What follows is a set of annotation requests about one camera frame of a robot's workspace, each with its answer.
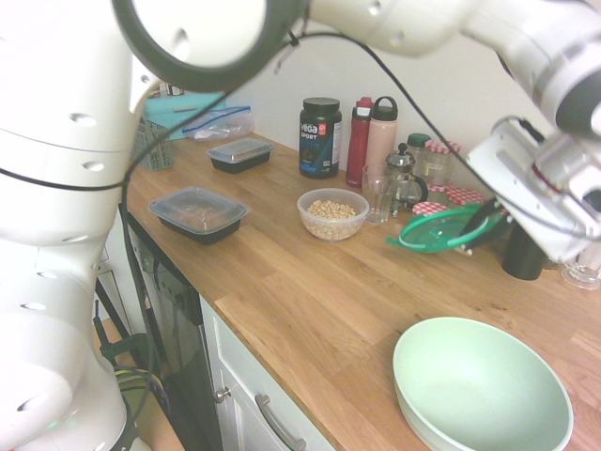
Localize pale green bowl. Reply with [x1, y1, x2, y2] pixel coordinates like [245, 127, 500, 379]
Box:
[392, 316, 575, 451]

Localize small jar red gingham lid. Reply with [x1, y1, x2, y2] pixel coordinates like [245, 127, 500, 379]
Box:
[411, 200, 445, 222]
[445, 186, 487, 208]
[426, 182, 450, 206]

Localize black dishwasher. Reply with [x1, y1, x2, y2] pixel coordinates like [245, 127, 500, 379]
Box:
[126, 206, 224, 451]

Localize silver drawer handle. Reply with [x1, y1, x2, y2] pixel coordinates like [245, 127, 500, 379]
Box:
[254, 393, 307, 451]

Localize clear lid with green rim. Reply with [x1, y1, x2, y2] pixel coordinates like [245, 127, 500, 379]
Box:
[385, 202, 511, 257]

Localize green plastic crate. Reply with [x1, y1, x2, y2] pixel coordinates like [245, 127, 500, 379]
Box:
[131, 117, 175, 171]

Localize black meal container clear lid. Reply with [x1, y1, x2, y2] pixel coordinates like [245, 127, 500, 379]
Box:
[205, 137, 275, 176]

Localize glass French press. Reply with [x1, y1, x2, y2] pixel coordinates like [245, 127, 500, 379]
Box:
[385, 142, 429, 218]

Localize clear plastic cereal bowl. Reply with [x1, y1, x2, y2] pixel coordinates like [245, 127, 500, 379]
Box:
[296, 187, 371, 242]

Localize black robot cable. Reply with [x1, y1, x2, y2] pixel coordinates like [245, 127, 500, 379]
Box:
[0, 30, 593, 451]

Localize clear stemmed glass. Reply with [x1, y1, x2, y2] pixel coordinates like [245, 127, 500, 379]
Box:
[561, 243, 601, 291]

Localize clear zip bag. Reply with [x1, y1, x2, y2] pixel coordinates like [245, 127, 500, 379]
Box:
[181, 105, 255, 141]

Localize tall jar red gingham lid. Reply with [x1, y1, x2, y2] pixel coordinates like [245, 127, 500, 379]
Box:
[424, 139, 463, 187]

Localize pink bottle with black cap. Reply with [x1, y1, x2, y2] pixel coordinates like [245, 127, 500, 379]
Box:
[364, 96, 399, 176]

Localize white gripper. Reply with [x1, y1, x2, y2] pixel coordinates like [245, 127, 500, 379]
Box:
[455, 117, 589, 262]

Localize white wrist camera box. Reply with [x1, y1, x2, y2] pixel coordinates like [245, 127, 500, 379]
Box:
[534, 135, 601, 222]

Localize glass jar with green lid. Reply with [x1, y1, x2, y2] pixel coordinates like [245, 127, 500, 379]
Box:
[406, 132, 432, 165]

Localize beige cereal rings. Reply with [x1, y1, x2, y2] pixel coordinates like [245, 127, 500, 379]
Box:
[304, 198, 361, 239]

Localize dark green clamp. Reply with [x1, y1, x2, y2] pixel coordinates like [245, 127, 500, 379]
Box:
[96, 328, 154, 365]

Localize red water bottle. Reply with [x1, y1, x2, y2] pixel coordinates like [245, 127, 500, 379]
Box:
[346, 96, 375, 189]

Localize black protein powder tub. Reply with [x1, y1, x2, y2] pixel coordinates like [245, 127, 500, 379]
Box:
[299, 97, 343, 179]

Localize white cabinet drawer front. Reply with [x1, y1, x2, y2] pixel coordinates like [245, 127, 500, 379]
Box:
[199, 295, 339, 451]

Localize teal box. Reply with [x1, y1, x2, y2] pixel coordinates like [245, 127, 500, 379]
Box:
[143, 91, 226, 141]

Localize clear drinking glass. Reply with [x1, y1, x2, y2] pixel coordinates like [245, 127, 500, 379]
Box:
[362, 163, 394, 225]

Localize black meal container orange food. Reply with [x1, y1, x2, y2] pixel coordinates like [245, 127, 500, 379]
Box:
[147, 186, 252, 246]

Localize black cylindrical cup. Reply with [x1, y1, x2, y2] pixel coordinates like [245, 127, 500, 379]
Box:
[500, 220, 548, 282]

